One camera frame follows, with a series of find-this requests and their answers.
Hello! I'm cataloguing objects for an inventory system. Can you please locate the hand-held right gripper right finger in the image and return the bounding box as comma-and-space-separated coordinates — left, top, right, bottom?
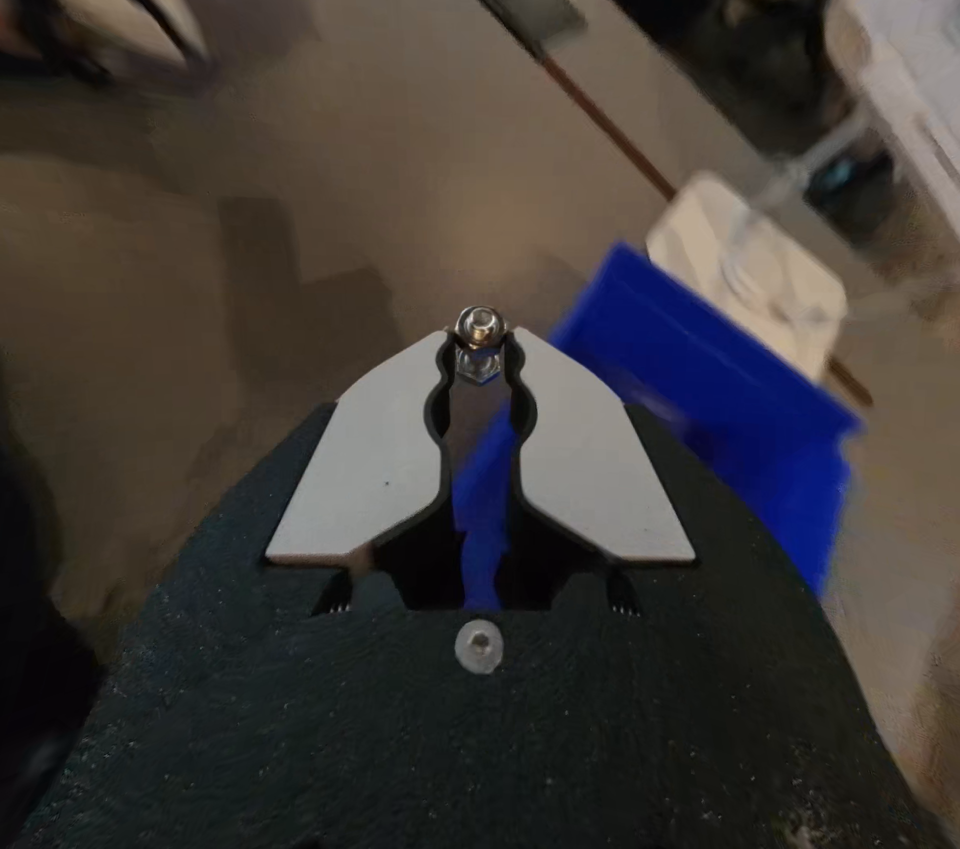
504, 326, 697, 569

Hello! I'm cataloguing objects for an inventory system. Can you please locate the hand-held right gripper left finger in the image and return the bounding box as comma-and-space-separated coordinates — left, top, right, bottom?
266, 327, 459, 571

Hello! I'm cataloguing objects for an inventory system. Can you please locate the blue plastic bin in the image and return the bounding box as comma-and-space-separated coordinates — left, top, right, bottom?
453, 241, 864, 610

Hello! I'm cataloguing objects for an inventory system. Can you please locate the steel hex bolt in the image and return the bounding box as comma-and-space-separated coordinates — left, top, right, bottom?
455, 306, 506, 347

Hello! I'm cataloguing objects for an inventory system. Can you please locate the instruction sign stand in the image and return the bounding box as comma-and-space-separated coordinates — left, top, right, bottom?
645, 0, 960, 381

